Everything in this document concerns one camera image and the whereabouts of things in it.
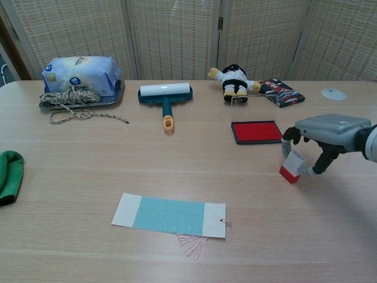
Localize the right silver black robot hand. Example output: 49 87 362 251
279 114 372 177

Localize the red and white stamp block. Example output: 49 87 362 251
279 150 306 185

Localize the white round table grommet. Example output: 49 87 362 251
320 87 347 101

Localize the dark patterned small box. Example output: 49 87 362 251
259 77 306 109

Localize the red ink pad clear lid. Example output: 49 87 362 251
230 96 283 146

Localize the black white plush doll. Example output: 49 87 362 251
207 64 262 104

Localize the teal lint roller orange tip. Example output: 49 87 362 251
137 83 194 136

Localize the woven folding screen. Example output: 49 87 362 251
0 0 377 82

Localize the teal white paper card tassel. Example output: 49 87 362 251
111 192 232 266

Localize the metal tray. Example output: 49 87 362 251
38 78 126 110

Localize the white blue plastic bag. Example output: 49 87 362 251
41 55 121 97

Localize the green cloth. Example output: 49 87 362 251
0 150 25 207

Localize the speckled rope coil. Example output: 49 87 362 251
39 88 130 125

